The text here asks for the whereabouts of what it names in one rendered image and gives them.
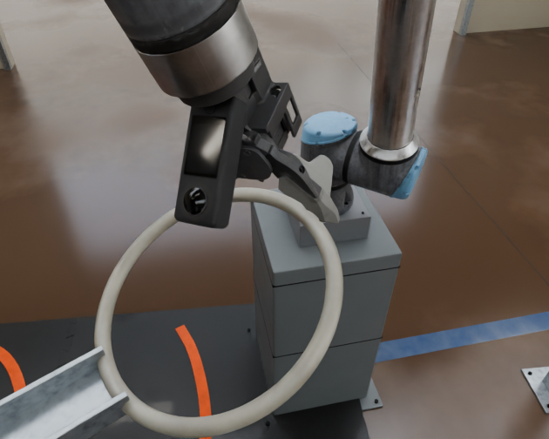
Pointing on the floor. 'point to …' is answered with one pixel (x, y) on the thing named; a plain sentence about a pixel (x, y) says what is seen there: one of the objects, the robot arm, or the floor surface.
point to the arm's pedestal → (368, 288)
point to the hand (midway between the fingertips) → (274, 219)
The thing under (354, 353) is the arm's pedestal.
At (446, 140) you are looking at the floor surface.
